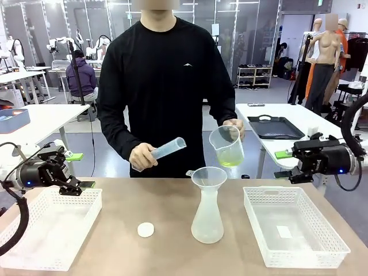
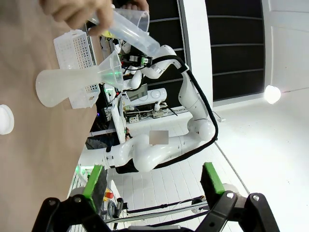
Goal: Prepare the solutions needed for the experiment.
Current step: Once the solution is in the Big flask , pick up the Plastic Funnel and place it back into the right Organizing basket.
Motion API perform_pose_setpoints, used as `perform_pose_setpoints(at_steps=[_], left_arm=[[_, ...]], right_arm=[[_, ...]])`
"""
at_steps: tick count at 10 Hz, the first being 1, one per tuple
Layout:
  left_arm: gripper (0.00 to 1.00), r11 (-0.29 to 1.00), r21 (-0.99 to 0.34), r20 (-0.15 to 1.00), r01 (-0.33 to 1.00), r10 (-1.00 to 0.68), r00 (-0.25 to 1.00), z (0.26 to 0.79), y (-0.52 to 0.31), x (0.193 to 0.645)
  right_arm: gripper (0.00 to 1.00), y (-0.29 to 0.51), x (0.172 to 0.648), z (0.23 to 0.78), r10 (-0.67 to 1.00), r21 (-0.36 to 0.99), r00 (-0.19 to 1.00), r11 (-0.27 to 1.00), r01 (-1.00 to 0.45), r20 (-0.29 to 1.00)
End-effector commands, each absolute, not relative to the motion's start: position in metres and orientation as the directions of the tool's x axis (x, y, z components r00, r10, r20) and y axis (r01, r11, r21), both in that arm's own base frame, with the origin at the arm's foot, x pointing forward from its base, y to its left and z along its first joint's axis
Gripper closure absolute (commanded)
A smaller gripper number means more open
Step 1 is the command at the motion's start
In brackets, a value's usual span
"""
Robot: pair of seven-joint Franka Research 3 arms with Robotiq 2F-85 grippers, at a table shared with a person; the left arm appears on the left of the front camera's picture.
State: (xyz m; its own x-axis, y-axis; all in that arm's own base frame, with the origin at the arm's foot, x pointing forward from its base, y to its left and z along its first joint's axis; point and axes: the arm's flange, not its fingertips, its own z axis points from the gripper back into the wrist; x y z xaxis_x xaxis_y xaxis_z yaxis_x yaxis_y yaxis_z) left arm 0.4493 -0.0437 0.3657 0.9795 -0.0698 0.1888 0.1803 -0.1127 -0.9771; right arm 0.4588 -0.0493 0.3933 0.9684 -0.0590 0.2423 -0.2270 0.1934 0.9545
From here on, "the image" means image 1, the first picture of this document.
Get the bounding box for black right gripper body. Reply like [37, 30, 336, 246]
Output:
[292, 137, 353, 176]

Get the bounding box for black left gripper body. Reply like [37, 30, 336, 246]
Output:
[18, 145, 72, 191]

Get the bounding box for white perforated plastic basket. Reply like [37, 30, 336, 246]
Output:
[243, 186, 351, 269]
[0, 188, 104, 271]

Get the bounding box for clear plastic beaker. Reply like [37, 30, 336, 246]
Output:
[209, 125, 245, 168]

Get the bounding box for clear plastic funnel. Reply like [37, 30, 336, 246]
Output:
[186, 166, 228, 193]

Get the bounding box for white round flask stopper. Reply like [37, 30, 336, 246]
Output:
[137, 222, 155, 238]

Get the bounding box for clear plastic measuring cylinder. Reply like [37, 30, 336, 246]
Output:
[131, 137, 187, 173]

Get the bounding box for translucent plastic conical flask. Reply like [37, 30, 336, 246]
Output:
[191, 183, 224, 244]

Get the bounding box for person's right forearm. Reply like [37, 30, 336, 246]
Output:
[99, 116, 141, 162]

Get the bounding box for person's left forearm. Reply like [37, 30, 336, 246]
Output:
[211, 91, 239, 125]

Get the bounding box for person's left hand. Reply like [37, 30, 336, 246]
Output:
[223, 118, 246, 142]

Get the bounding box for person's right hand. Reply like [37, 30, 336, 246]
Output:
[129, 143, 159, 171]

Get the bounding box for black plastic tray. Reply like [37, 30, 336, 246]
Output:
[247, 114, 305, 140]

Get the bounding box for white side table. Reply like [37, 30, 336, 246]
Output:
[235, 102, 368, 179]
[0, 103, 90, 158]

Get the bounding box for blue storage box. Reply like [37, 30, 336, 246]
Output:
[0, 108, 31, 135]

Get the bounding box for seated person in purple hoodie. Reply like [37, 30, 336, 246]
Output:
[65, 50, 99, 105]

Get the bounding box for white shoe rack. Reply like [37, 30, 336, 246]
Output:
[237, 66, 273, 89]

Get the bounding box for black tripod pole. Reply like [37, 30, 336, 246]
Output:
[66, 40, 87, 106]
[289, 33, 313, 106]

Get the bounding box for beige bare mannequin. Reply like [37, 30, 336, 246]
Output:
[305, 14, 346, 116]

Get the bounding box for black hanging garment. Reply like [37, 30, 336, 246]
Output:
[344, 37, 368, 72]

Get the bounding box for person in black sweater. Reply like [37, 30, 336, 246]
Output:
[97, 0, 239, 178]

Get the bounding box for mannequin in orange clothes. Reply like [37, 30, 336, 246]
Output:
[304, 18, 352, 100]

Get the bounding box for white mannequin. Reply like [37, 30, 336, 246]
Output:
[298, 18, 324, 64]

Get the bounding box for black right arm cable sleeve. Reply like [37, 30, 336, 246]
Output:
[341, 93, 368, 150]

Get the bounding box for black arm cable sleeve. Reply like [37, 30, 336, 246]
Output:
[341, 93, 368, 150]
[0, 179, 29, 256]

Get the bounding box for black left arm cable sleeve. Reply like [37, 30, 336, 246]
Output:
[0, 179, 29, 256]

